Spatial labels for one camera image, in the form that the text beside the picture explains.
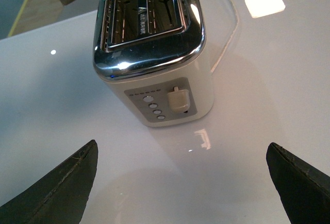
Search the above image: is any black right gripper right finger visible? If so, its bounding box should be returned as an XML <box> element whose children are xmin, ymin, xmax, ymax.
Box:
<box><xmin>266</xmin><ymin>143</ymin><xmax>329</xmax><ymax>223</ymax></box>

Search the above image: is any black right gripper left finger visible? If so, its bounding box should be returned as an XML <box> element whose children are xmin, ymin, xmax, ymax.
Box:
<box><xmin>1</xmin><ymin>140</ymin><xmax>98</xmax><ymax>223</ymax></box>

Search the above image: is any beige toaster lever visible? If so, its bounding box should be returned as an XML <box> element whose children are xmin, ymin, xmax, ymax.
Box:
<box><xmin>167</xmin><ymin>86</ymin><xmax>191</xmax><ymax>114</ymax></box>

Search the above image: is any white chrome two-slot toaster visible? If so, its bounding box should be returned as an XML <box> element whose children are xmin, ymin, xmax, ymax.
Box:
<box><xmin>93</xmin><ymin>0</ymin><xmax>213</xmax><ymax>127</ymax></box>

